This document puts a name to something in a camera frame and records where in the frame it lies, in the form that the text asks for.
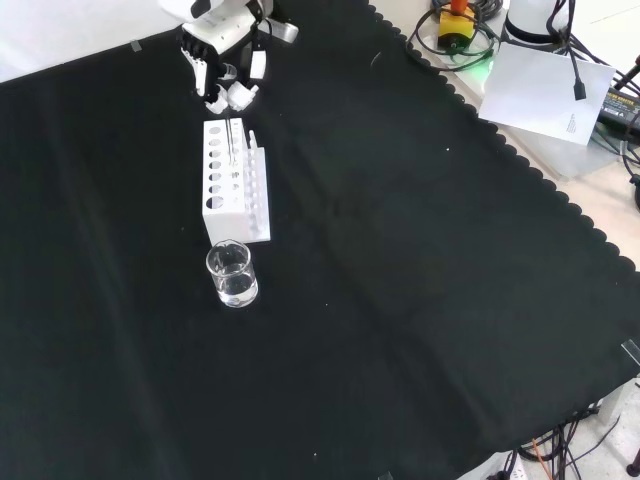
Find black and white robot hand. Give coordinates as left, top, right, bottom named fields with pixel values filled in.
left=177, top=4, right=301, bottom=115

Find clear glass rod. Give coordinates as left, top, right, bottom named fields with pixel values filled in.
left=224, top=112, right=239, bottom=167

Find white test tube rack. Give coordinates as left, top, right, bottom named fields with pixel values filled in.
left=201, top=117, right=274, bottom=245

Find yellow stop button box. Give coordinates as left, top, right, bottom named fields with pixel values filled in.
left=438, top=0, right=476, bottom=51

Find glass beaker with water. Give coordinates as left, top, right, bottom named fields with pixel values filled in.
left=205, top=239, right=260, bottom=309

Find black bench cloth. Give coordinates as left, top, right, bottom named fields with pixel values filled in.
left=0, top=0, right=640, bottom=480

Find white paper sheet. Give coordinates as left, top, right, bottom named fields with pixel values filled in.
left=478, top=42, right=617, bottom=147

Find pale grey board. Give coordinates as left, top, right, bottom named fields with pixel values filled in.
left=487, top=119, right=632, bottom=182

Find black adapter with yellow print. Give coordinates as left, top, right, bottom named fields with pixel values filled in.
left=597, top=87, right=640, bottom=134

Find white socket strip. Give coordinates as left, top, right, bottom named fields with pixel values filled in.
left=492, top=449, right=527, bottom=480

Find coiled black cable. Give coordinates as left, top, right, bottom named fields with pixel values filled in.
left=405, top=0, right=504, bottom=64

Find black cable with plug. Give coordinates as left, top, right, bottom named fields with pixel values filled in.
left=547, top=0, right=589, bottom=102

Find orange cable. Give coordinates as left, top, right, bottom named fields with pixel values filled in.
left=531, top=438, right=552, bottom=480

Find black cables under bench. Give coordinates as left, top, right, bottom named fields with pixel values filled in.
left=514, top=404, right=622, bottom=480

